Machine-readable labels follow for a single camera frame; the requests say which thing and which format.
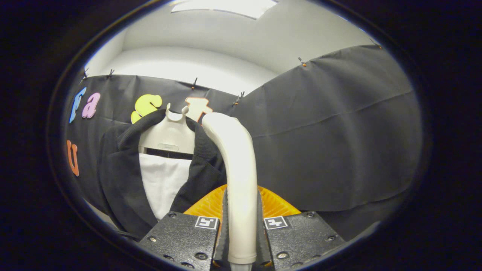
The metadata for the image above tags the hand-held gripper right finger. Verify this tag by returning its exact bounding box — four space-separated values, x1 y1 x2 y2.
256 184 345 269

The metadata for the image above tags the beige plastic hanger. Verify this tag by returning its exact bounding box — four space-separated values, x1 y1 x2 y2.
138 103 196 155

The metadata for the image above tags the black jacket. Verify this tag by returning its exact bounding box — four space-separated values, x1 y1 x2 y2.
97 109 228 239

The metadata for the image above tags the white mannequin torso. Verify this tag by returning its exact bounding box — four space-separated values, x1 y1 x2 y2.
139 152 193 221

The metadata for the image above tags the white garment steamer handle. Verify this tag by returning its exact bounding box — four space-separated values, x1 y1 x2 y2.
201 112 258 265

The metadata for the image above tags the black backdrop cloth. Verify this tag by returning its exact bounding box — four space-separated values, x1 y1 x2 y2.
64 44 424 241

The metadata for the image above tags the row of small black clips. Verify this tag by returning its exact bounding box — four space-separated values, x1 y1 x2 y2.
81 40 383 106

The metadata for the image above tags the large ceiling light panel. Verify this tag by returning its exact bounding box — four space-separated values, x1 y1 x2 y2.
170 0 279 20

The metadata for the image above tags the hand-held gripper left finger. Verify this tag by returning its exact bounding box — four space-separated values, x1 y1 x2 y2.
139 184 231 271

